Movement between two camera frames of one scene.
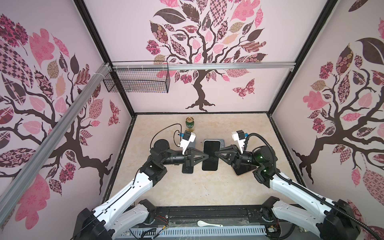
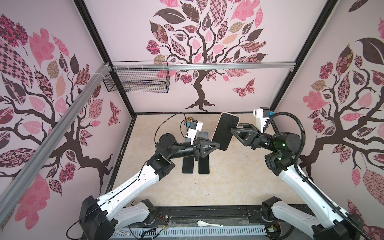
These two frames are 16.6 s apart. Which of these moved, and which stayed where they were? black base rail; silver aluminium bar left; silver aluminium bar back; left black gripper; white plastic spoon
Moved: left black gripper
Stayed: white plastic spoon; black base rail; silver aluminium bar back; silver aluminium bar left
